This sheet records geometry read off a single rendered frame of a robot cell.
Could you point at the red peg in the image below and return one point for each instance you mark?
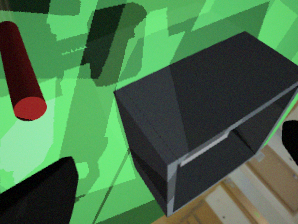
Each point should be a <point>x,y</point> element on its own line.
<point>28,102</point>

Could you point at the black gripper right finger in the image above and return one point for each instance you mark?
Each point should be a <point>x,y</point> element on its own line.
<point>290,138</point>

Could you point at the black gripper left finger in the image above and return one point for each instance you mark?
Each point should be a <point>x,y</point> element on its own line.
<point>44,198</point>

